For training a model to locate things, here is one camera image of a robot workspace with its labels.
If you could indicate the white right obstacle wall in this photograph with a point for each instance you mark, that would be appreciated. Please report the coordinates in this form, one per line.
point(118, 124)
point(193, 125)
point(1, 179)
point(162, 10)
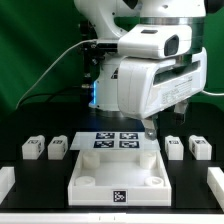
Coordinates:
point(215, 180)

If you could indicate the white front rail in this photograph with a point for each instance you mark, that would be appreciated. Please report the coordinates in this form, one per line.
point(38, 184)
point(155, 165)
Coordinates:
point(16, 218)

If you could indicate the white left obstacle wall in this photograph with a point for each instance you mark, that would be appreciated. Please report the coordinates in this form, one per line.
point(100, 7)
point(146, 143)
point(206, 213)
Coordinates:
point(7, 180)

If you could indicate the white obstacle wall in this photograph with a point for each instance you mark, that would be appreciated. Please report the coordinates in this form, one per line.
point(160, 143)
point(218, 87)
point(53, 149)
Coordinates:
point(215, 180)
point(7, 180)

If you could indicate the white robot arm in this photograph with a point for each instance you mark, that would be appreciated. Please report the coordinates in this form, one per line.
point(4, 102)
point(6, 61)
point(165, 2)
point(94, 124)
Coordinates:
point(112, 19)

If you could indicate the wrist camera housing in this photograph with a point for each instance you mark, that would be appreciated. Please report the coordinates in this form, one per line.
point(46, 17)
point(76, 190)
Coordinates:
point(156, 41)

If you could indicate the black camera on base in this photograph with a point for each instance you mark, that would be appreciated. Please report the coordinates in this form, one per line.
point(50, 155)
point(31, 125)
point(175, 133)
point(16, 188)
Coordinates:
point(104, 46)

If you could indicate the white square table top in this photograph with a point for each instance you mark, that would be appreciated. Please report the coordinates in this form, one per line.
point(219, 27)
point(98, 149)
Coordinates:
point(119, 178)

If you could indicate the white sheet with markers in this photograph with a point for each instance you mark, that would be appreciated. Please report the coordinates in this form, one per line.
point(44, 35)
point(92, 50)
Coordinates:
point(113, 141)

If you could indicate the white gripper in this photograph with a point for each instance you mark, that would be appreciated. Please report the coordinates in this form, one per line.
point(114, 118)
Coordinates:
point(146, 87)

